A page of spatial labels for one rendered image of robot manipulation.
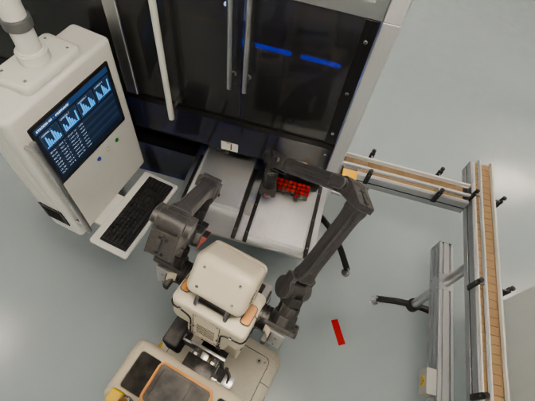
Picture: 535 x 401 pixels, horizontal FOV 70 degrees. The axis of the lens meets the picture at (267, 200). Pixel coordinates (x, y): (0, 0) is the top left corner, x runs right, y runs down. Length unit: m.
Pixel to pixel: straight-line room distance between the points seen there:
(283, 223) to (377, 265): 1.20
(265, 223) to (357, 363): 1.20
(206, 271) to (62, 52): 0.87
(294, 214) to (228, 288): 0.77
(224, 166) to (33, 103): 0.92
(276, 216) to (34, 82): 1.09
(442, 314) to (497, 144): 2.16
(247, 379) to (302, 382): 0.44
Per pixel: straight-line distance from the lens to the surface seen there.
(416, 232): 3.11
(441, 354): 2.23
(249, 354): 2.22
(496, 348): 1.90
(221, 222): 1.80
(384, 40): 1.36
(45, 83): 1.47
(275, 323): 1.30
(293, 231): 1.80
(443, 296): 2.32
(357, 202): 1.16
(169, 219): 0.98
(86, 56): 1.55
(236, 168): 1.97
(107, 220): 1.97
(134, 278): 2.70
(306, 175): 1.37
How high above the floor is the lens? 2.47
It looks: 58 degrees down
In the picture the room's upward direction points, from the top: 10 degrees clockwise
